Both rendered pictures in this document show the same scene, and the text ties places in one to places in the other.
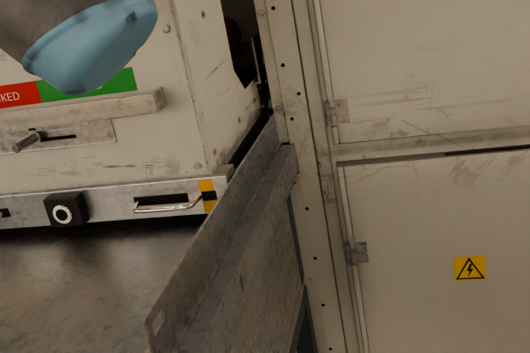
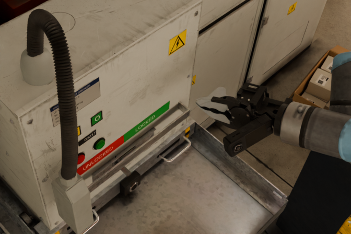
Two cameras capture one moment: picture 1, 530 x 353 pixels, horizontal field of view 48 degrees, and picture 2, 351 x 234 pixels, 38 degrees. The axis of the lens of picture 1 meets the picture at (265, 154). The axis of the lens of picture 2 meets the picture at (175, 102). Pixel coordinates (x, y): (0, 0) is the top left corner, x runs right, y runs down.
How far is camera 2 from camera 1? 1.39 m
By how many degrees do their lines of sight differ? 59
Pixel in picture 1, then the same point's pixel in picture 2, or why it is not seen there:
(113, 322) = (233, 207)
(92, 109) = (164, 131)
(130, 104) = (179, 119)
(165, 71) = (182, 93)
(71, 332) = (226, 222)
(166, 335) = (273, 195)
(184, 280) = (255, 175)
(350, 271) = not seen: hidden behind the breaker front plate
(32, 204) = (109, 193)
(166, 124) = (175, 115)
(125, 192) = (154, 156)
